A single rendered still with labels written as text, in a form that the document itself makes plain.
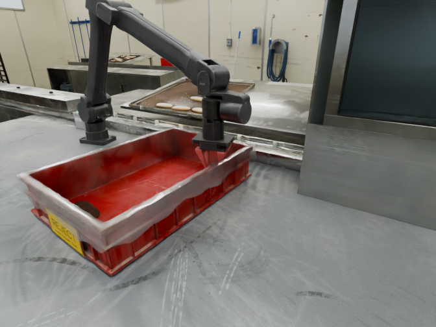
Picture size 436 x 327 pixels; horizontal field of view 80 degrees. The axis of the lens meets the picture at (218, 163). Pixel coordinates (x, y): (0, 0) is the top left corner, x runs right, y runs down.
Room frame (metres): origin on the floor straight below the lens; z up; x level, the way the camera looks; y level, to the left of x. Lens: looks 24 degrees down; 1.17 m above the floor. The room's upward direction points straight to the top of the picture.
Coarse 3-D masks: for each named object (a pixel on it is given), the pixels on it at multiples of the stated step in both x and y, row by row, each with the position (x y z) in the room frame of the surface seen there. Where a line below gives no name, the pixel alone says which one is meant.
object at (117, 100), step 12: (120, 96) 2.09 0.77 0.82; (132, 96) 2.09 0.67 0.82; (120, 108) 1.64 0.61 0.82; (24, 120) 1.35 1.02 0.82; (36, 120) 1.35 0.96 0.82; (48, 120) 1.35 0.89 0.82; (60, 120) 1.35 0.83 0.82; (72, 120) 1.35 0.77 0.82; (168, 120) 1.35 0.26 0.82; (180, 120) 1.35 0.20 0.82; (192, 120) 1.35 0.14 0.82; (240, 132) 1.13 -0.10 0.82; (252, 132) 1.13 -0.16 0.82; (264, 132) 1.13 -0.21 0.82; (300, 144) 0.98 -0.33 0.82
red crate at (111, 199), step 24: (144, 168) 0.75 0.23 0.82; (168, 168) 0.75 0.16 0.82; (192, 168) 0.75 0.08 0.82; (240, 168) 0.65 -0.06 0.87; (96, 192) 0.60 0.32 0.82; (120, 192) 0.60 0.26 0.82; (144, 192) 0.60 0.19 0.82; (216, 192) 0.56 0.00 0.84; (168, 216) 0.43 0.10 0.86; (192, 216) 0.48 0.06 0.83; (144, 240) 0.38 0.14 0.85; (96, 264) 0.34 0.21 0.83; (120, 264) 0.34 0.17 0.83
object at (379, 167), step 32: (352, 0) 0.57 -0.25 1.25; (352, 32) 0.56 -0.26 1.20; (320, 64) 0.61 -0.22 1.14; (320, 96) 0.66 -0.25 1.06; (320, 128) 0.58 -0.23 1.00; (352, 128) 0.54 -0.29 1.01; (384, 128) 0.51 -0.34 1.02; (416, 128) 0.49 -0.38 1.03; (320, 160) 0.57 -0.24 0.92; (352, 160) 0.54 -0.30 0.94; (384, 160) 0.51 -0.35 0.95; (416, 160) 0.48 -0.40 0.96; (320, 192) 0.57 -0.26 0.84; (352, 192) 0.53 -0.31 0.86; (384, 192) 0.50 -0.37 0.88; (416, 192) 0.47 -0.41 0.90; (416, 224) 0.46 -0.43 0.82
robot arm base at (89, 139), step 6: (90, 126) 0.99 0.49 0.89; (96, 126) 0.99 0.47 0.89; (102, 126) 1.01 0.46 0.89; (90, 132) 0.98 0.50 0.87; (96, 132) 0.98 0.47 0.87; (102, 132) 0.99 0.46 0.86; (84, 138) 1.01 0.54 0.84; (90, 138) 0.98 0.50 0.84; (96, 138) 0.98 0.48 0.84; (102, 138) 0.99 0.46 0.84; (108, 138) 1.01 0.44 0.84; (114, 138) 1.03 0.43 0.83; (90, 144) 0.98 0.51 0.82; (96, 144) 0.97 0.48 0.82; (102, 144) 0.96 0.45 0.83
